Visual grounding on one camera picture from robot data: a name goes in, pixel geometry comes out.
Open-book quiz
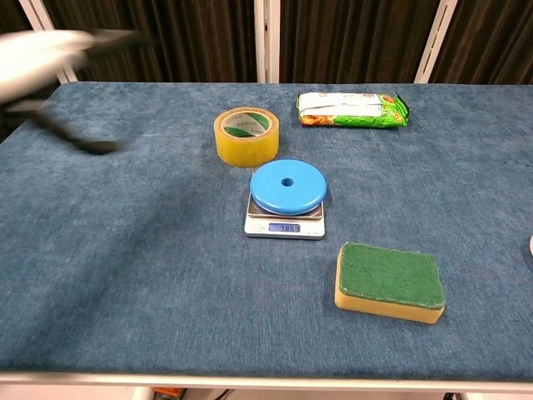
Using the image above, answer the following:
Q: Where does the green yellow scouring sponge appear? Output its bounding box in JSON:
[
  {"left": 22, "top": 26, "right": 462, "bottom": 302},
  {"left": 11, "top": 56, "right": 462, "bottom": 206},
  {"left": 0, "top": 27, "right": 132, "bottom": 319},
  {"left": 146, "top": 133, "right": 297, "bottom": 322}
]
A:
[{"left": 334, "top": 242, "right": 446, "bottom": 325}]

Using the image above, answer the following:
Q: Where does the green white snack packet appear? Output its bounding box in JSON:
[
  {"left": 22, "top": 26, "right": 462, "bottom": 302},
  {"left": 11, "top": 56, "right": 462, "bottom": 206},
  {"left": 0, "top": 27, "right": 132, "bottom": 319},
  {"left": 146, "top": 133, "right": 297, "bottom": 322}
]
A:
[{"left": 296, "top": 92, "right": 411, "bottom": 128}]

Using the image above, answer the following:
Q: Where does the small orange object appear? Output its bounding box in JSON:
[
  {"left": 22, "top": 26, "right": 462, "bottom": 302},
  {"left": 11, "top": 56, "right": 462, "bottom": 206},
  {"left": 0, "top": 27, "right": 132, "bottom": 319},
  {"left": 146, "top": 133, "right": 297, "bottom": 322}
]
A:
[{"left": 151, "top": 387, "right": 185, "bottom": 400}]

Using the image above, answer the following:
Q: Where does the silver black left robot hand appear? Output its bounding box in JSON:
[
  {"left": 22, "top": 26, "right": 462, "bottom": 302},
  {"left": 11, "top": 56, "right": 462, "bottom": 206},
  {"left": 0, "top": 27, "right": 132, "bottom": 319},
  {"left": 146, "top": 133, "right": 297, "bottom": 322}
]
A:
[{"left": 0, "top": 27, "right": 147, "bottom": 156}]

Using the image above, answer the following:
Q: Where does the white frame post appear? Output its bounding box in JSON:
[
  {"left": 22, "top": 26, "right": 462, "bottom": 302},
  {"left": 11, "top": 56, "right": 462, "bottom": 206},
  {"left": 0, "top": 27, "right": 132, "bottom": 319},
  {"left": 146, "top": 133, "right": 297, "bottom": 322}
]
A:
[
  {"left": 254, "top": 0, "right": 282, "bottom": 83},
  {"left": 413, "top": 0, "right": 460, "bottom": 84},
  {"left": 18, "top": 0, "right": 78, "bottom": 83}
]

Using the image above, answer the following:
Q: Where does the small digital kitchen scale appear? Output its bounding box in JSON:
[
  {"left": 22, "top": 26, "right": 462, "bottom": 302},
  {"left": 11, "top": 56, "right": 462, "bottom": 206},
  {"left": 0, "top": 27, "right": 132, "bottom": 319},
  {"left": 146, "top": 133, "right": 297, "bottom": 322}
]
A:
[{"left": 243, "top": 193, "right": 326, "bottom": 242}]

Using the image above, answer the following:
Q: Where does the blue disc with hole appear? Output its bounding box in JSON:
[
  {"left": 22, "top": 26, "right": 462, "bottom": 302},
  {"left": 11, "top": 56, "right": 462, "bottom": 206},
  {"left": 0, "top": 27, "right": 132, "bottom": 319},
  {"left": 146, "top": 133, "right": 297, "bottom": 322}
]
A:
[{"left": 249, "top": 159, "right": 328, "bottom": 217}]

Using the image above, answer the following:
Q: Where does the blue table cloth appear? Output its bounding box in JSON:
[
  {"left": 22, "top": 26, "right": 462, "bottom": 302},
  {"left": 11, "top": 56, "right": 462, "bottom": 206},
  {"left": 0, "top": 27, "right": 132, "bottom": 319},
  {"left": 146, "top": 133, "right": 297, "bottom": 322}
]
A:
[{"left": 0, "top": 81, "right": 533, "bottom": 374}]

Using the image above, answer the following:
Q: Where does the yellowish clear tape roll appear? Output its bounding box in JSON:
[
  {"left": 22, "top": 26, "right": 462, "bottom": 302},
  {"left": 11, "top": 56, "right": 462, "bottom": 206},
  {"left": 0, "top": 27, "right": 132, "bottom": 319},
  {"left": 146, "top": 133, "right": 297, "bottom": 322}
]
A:
[{"left": 213, "top": 106, "right": 281, "bottom": 168}]

